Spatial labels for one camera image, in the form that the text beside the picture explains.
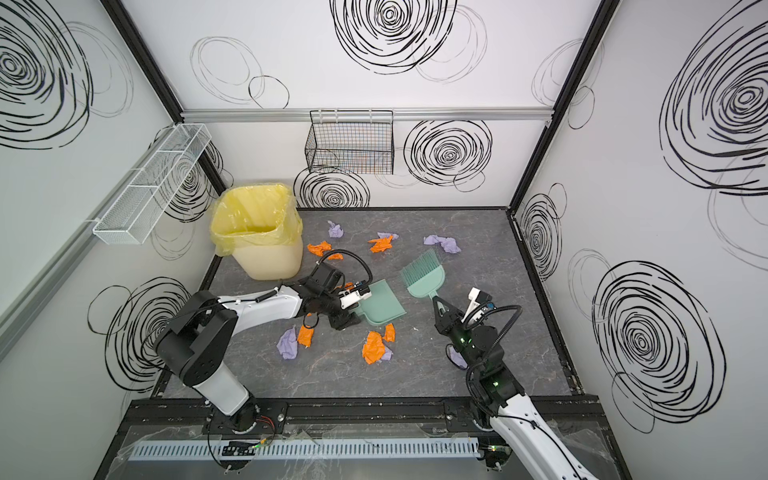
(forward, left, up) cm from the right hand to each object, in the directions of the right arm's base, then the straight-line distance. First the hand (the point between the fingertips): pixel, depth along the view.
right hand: (428, 303), depth 76 cm
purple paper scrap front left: (-6, +39, -15) cm, 43 cm away
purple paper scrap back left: (+36, +31, -13) cm, 49 cm away
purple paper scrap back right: (+31, -11, -15) cm, 36 cm away
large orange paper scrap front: (-7, +15, -16) cm, 23 cm away
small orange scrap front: (-2, +10, -15) cm, 18 cm away
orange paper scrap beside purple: (-3, +35, -15) cm, 38 cm away
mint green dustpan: (+7, +13, -16) cm, 22 cm away
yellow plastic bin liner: (+32, +57, -1) cm, 65 cm away
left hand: (+5, +20, -14) cm, 25 cm away
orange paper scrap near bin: (+27, +36, -14) cm, 47 cm away
